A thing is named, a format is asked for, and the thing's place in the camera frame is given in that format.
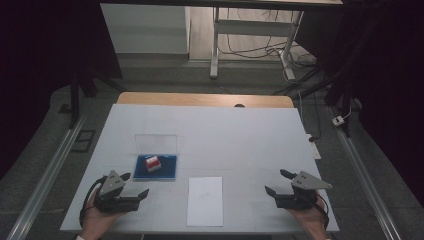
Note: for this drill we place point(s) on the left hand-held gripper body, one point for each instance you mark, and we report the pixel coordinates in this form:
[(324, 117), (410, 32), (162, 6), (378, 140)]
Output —
[(113, 201)]

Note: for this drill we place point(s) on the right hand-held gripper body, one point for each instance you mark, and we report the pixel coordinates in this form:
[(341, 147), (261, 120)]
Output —
[(300, 198)]

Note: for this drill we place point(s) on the red and white stamp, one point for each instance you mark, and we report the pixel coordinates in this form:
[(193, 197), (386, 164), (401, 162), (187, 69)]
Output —
[(153, 163)]

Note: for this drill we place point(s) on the blue ink pad box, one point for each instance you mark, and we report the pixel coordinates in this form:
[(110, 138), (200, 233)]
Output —
[(168, 168)]

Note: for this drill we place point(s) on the white paper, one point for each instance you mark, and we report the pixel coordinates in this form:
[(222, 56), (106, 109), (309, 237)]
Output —
[(205, 203)]

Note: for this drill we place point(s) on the person's right hand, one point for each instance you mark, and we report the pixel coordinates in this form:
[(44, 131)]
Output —
[(313, 221)]

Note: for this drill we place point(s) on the person's left hand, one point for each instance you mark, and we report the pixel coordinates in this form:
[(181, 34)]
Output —
[(93, 221)]

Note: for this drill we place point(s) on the small white power adapter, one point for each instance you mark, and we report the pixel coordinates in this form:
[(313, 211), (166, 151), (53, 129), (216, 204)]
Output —
[(338, 120)]

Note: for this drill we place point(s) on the black metal stand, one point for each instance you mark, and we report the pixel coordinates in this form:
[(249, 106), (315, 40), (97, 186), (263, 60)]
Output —
[(75, 100)]

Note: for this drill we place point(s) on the wooden table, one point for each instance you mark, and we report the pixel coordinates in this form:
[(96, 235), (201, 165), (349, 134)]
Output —
[(200, 99)]

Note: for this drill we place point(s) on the dark curtain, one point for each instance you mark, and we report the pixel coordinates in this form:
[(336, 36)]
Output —
[(40, 60), (383, 66)]

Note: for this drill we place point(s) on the white cabinet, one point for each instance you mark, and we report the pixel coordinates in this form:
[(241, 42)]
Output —
[(143, 30)]

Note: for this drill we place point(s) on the black floor frame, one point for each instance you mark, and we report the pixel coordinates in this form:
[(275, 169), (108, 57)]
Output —
[(83, 141)]

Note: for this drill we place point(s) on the aluminium rail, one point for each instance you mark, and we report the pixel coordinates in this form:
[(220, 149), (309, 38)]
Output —
[(366, 180), (46, 176)]

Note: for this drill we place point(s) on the white desk frame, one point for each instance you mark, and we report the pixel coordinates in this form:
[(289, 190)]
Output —
[(253, 27)]

